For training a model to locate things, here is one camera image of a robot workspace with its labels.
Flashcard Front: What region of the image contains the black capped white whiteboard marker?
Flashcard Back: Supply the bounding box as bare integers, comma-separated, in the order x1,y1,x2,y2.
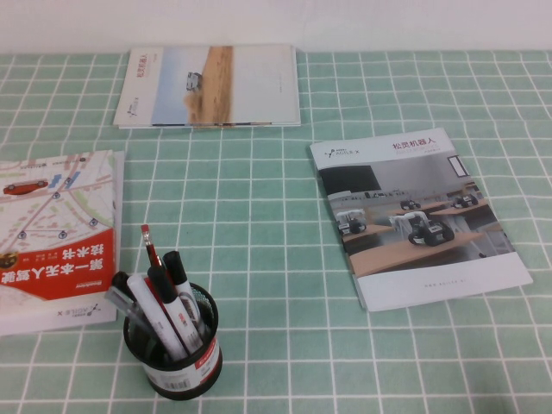
147,266,204,349

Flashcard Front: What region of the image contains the short black capped pen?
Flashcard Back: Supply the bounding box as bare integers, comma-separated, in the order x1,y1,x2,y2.
110,271,135,303

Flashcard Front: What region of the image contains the transparent gel pen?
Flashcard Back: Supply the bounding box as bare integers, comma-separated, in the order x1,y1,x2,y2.
103,287,157,342

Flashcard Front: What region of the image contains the black mesh pen holder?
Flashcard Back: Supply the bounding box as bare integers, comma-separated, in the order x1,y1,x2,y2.
123,282,224,401

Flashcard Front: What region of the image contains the green checked tablecloth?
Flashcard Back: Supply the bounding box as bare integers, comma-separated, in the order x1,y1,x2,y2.
0,50,552,414

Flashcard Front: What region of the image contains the black capped red label marker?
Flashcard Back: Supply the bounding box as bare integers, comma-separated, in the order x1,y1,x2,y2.
163,251,212,340

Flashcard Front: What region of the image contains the red pencil with eraser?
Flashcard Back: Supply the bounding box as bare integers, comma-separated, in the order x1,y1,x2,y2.
141,224,167,271

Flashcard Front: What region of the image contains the desert landscape brochure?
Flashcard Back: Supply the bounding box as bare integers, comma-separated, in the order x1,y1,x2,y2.
113,42,302,129

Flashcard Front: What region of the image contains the classroom robots brochure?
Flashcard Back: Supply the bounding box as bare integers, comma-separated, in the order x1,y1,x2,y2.
308,127,535,313

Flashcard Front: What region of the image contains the orange map cover book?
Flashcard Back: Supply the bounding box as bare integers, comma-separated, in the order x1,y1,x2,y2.
0,149,120,336

